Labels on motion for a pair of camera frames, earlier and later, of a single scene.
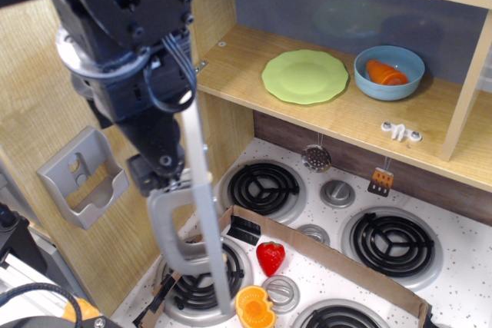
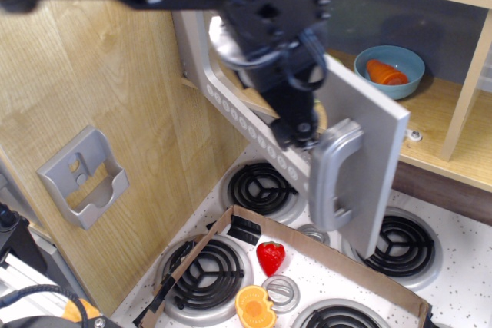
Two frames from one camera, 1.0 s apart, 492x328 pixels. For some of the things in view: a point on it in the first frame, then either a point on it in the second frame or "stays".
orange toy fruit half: [253, 308] stays
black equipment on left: [18, 240] stays
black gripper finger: [148, 180] -> [286, 135]
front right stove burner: [339, 313] stays
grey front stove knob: [283, 292] stays
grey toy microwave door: [204, 260] -> [351, 167]
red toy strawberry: [270, 256] stays
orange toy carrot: [385, 74] stays
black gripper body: [146, 103] -> [287, 76]
